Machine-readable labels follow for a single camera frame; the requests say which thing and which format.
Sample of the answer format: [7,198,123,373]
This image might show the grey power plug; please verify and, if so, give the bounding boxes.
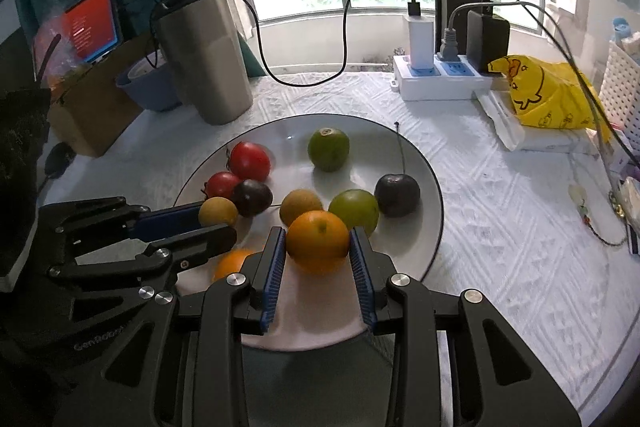
[437,4,468,62]

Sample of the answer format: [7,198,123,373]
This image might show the green citrus fruit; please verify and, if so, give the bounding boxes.
[307,127,350,172]
[328,189,381,238]

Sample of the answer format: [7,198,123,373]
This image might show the black power adapter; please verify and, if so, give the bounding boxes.
[466,9,511,74]

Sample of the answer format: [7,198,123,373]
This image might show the black charger cable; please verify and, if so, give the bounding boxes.
[120,0,422,88]

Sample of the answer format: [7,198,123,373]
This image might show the white charger block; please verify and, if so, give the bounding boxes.
[404,14,434,70]

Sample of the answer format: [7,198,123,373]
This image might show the orange citrus fruit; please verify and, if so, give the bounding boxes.
[285,210,351,274]
[212,248,261,284]

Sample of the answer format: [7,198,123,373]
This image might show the white tissue pack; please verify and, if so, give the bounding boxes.
[472,89,601,154]

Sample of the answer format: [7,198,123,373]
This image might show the small red tomato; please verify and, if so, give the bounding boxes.
[204,171,242,202]

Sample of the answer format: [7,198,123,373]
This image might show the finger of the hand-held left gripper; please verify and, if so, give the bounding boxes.
[40,196,207,253]
[47,223,238,290]

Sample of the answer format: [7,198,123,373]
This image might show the yellow plastic bag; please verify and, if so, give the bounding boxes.
[487,54,613,142]

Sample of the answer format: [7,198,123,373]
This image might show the small black round object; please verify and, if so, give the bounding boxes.
[45,142,77,180]

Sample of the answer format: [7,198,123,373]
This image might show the brown cardboard box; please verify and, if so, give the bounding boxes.
[47,32,166,158]

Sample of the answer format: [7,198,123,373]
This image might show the dark purple cherry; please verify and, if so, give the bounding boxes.
[374,122,421,218]
[231,179,274,218]

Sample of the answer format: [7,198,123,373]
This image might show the black adapter cable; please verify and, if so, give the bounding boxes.
[486,0,640,168]

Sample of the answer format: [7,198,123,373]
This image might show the clear plastic bag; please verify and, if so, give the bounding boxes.
[32,0,101,98]

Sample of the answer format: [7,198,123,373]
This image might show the white plate with dark rim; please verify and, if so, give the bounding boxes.
[172,113,444,353]

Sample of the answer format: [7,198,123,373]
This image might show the white power strip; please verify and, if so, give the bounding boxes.
[391,53,496,102]

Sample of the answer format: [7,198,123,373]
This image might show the blue plastic basin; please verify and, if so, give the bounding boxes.
[115,52,183,112]

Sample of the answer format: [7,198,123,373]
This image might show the grey round table mat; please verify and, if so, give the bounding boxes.
[241,336,401,427]

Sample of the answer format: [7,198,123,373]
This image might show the white bowl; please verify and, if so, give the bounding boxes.
[127,56,168,80]

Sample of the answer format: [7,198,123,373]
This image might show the beaded cord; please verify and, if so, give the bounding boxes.
[567,184,631,249]

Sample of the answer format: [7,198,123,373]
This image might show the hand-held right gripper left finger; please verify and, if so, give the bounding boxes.
[52,226,288,427]

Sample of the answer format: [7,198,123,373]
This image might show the white plastic basket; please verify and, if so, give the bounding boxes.
[597,39,640,142]

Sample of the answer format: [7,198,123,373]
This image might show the steel thermos with black lid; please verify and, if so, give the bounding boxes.
[150,0,254,126]

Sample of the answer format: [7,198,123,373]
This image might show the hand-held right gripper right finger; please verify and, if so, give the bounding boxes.
[349,226,583,427]

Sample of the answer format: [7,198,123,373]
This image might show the tablet with red screen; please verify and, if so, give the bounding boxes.
[62,0,125,65]

